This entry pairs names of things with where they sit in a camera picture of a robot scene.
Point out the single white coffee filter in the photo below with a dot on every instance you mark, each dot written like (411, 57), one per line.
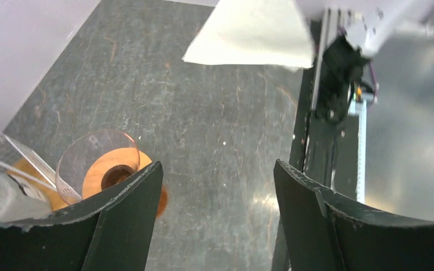
(254, 33)

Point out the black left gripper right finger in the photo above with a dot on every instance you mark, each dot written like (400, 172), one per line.
(363, 235)

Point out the clear pink glass dripper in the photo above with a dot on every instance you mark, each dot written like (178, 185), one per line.
(79, 156)

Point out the wooden ring dripper stand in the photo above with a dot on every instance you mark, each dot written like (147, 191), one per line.
(111, 168)

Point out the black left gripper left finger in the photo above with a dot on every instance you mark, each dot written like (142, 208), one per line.
(111, 230)

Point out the amber glass carafe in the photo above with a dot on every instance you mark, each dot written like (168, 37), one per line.
(163, 201)

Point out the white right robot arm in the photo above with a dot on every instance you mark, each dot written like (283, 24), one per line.
(367, 25)

